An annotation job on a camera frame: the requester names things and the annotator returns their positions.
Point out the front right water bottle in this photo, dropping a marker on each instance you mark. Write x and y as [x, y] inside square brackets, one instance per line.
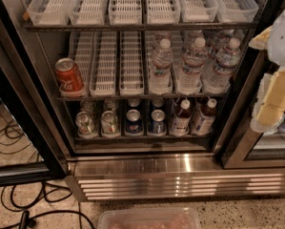
[218, 70]

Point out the water bottle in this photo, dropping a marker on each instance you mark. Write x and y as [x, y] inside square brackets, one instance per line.
[218, 70]
[161, 63]
[190, 66]

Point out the shelf empty tray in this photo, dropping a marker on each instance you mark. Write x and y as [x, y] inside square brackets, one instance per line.
[103, 78]
[131, 78]

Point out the red coke can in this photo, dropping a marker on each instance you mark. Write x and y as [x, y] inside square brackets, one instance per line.
[69, 77]

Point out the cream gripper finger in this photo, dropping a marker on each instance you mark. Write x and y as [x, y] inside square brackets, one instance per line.
[260, 42]
[270, 105]

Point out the clear plastic container on floor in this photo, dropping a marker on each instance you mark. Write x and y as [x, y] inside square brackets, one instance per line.
[150, 218]

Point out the shelf plastic tray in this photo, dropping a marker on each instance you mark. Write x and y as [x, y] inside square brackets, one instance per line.
[49, 12]
[162, 12]
[87, 12]
[125, 12]
[198, 10]
[236, 11]

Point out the front left water bottle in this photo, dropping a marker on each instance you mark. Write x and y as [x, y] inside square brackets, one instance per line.
[161, 63]

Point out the stainless steel fridge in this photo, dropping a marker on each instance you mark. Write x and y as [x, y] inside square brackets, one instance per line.
[137, 167]

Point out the blue pepsi can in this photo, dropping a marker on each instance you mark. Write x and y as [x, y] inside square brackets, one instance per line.
[157, 123]
[134, 125]

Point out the blue pepsi can front right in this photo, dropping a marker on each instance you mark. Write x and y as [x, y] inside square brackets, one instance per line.
[157, 123]

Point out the brown tea bottle right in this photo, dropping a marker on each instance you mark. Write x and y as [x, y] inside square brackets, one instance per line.
[204, 118]

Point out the middle shelf empty tray left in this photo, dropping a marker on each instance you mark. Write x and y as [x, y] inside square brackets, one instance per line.
[103, 78]

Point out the brown tea bottle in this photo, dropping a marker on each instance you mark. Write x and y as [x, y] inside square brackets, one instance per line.
[181, 118]
[204, 118]

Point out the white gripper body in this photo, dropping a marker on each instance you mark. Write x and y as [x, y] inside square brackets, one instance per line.
[283, 43]

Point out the brown tea bottle left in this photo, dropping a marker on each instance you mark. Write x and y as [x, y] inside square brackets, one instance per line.
[181, 118]

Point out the open glass fridge door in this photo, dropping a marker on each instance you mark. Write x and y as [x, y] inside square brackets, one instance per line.
[26, 144]

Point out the green soda can front left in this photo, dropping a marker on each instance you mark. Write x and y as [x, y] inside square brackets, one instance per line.
[85, 125]

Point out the front middle water bottle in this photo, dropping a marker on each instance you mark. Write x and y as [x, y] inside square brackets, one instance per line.
[190, 66]

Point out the middle shelf empty tray right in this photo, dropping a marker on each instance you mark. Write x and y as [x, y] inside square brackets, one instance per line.
[131, 78]

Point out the green soda can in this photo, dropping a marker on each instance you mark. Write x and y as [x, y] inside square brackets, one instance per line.
[85, 125]
[109, 125]

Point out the blue pepsi can front left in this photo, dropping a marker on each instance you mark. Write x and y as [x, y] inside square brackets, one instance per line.
[134, 125]

